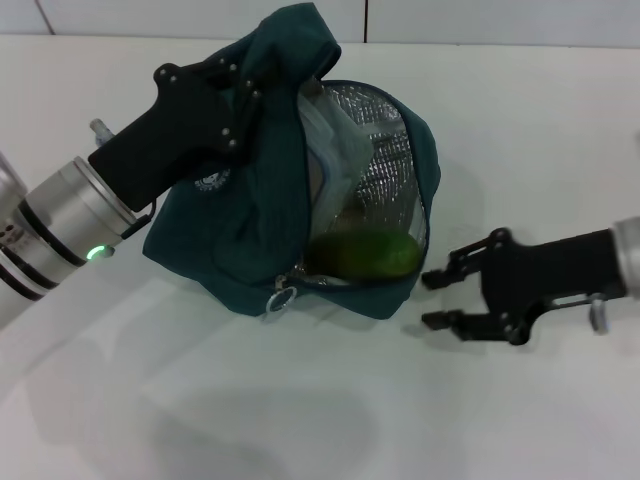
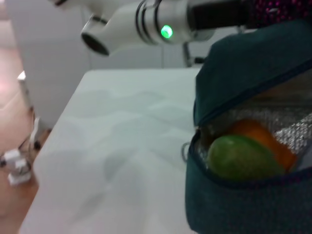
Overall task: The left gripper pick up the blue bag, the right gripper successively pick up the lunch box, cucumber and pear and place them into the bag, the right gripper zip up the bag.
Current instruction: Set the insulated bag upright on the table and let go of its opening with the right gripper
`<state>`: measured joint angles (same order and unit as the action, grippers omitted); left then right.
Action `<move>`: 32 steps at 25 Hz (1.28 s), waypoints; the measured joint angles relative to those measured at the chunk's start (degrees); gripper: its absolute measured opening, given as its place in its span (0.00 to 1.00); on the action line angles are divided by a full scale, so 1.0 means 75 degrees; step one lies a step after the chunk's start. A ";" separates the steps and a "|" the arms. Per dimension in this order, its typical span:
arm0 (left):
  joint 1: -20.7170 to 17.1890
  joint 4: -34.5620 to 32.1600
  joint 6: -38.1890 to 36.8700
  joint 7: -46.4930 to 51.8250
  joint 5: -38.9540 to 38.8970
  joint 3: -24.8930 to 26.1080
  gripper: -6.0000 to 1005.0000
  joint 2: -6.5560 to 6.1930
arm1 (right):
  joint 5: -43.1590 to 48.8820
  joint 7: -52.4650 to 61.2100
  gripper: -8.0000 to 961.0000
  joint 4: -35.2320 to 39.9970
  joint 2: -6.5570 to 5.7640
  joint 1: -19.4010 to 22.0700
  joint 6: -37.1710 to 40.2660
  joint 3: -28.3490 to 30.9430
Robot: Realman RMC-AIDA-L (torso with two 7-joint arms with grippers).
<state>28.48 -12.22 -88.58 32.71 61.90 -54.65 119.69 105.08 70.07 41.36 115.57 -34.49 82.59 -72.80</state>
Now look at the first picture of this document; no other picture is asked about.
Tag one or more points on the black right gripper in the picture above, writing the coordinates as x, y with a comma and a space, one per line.
545, 280

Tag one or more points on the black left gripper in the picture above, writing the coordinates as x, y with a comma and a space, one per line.
170, 140

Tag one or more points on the green cucumber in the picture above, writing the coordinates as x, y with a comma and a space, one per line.
365, 252

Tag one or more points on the dark teal insulated lunch bag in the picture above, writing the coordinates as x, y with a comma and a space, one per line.
250, 225

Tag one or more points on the clear blue-rimmed plastic food container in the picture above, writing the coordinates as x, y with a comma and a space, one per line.
335, 150

